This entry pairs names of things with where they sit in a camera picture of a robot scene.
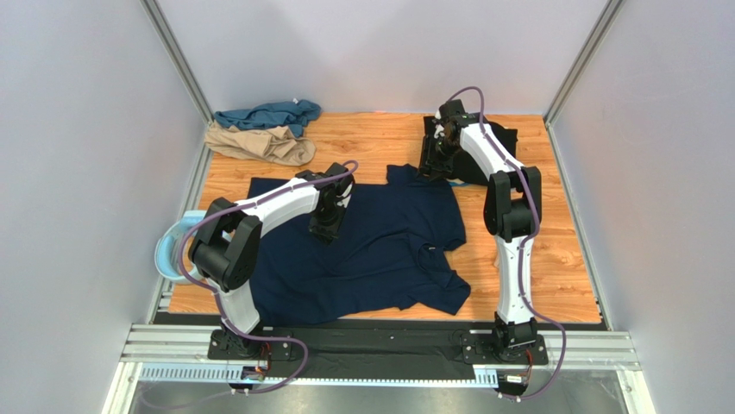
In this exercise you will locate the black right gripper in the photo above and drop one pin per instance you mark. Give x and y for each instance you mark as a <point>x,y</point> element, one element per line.
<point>431,166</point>

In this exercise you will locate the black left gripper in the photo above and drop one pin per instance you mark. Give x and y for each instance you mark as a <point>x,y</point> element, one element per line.
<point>327,234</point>

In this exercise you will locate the navy blue t shirt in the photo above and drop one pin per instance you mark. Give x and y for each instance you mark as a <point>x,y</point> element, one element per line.
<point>389,253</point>

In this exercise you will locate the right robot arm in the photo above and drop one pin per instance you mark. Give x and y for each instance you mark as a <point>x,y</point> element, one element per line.
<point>512,212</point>

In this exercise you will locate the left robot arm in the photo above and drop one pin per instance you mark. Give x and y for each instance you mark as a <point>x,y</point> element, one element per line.
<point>224,246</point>

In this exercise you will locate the folded black t shirt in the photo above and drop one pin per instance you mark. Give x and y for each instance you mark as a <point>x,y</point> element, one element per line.
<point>465,167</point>

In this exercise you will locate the beige t shirt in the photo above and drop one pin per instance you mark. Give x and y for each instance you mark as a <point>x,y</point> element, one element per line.
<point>276,145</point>

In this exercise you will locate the teal blue t shirt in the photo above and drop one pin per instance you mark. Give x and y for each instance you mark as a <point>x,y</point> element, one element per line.
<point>295,114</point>

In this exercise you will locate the light blue round device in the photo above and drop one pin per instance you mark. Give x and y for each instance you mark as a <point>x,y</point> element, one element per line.
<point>165,259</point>

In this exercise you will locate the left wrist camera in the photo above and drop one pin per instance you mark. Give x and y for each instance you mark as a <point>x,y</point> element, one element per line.
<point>337,192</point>

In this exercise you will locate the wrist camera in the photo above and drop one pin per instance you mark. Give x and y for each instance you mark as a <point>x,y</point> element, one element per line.
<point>451,109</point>
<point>337,192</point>

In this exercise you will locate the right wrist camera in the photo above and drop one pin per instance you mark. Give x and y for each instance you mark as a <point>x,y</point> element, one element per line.
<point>451,109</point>

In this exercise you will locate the right aluminium corner post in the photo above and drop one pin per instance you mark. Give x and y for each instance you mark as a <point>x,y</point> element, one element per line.
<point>597,34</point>

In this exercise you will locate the aluminium corner post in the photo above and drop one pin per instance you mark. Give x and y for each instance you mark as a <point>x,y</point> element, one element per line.
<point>597,34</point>
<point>176,54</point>

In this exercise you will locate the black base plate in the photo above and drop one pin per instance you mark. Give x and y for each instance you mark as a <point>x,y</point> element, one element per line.
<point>354,349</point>

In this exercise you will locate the aluminium front rail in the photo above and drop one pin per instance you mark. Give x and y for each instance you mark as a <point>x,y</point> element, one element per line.
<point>188,365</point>

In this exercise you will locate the left aluminium corner post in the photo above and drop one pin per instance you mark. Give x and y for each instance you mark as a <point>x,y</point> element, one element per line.
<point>176,54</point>

